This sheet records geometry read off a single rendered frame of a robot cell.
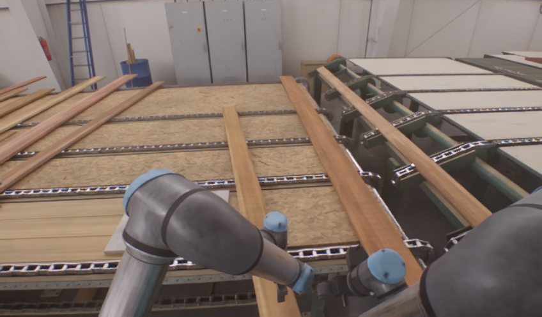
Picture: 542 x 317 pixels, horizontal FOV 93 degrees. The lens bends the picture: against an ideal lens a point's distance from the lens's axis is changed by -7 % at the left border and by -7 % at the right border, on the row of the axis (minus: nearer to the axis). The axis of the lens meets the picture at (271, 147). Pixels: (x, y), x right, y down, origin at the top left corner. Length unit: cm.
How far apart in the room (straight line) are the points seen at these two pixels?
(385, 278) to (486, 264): 37
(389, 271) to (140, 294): 50
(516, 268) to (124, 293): 54
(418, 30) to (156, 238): 793
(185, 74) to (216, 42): 102
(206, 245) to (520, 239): 37
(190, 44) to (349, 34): 375
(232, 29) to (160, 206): 599
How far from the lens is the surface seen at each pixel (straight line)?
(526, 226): 35
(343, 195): 171
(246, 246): 46
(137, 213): 52
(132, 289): 56
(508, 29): 975
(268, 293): 123
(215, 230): 43
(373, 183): 206
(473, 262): 34
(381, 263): 68
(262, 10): 634
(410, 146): 227
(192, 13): 645
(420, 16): 814
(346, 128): 352
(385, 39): 698
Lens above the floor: 190
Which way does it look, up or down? 28 degrees down
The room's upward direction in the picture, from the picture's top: 1 degrees counter-clockwise
